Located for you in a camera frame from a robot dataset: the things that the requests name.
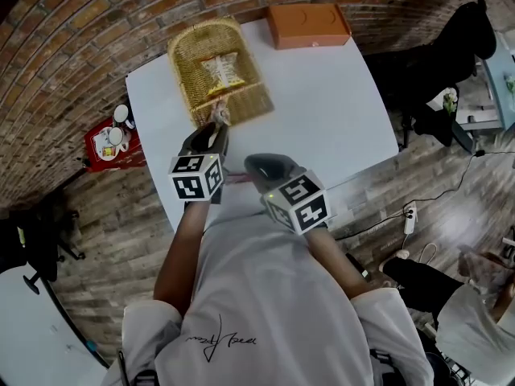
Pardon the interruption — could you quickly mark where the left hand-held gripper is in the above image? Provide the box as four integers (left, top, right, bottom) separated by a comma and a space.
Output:
167, 121, 231, 212

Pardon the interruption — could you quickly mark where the person's white shirt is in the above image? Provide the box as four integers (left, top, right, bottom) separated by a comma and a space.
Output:
120, 211, 435, 386

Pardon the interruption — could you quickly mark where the wicker basket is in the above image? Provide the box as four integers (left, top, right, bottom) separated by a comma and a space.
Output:
167, 16, 276, 129

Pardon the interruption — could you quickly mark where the white cable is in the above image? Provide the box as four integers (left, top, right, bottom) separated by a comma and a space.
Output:
402, 233, 439, 265

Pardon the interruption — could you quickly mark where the white flower bunch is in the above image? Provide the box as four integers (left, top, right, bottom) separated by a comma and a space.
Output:
441, 87, 459, 116

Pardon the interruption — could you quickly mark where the yellow snack packet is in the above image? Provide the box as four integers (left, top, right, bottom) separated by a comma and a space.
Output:
200, 52, 246, 96

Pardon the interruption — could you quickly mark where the red box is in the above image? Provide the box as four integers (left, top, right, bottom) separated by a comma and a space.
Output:
83, 117, 146, 173

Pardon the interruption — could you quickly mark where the pale blue desk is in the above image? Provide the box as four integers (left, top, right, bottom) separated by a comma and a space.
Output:
458, 30, 515, 132

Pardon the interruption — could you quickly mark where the orange box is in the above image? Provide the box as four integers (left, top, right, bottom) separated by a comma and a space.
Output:
266, 2, 352, 51

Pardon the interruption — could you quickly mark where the black office chair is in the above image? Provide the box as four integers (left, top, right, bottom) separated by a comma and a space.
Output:
364, 0, 498, 154
0, 191, 86, 295

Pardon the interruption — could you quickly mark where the person's right forearm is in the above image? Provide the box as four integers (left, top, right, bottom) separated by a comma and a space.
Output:
303, 227, 373, 299

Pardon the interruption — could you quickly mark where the small pink candy packet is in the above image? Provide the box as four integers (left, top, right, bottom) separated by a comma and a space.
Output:
208, 99, 233, 127

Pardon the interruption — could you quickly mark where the person's left forearm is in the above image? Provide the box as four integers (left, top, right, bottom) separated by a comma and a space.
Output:
153, 201, 210, 317

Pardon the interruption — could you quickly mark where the white enamel mug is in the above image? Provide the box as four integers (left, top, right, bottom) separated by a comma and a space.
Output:
107, 125, 130, 152
113, 103, 136, 130

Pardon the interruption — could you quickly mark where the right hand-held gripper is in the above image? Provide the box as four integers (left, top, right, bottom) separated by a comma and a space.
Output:
243, 152, 332, 236

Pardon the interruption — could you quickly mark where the black cable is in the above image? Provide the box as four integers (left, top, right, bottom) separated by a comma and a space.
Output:
333, 149, 515, 241

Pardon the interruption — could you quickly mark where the red snack bar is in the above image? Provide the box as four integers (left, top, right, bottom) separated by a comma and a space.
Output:
225, 170, 254, 184

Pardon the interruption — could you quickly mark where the white power strip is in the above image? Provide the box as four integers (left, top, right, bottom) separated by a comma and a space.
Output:
403, 206, 418, 236

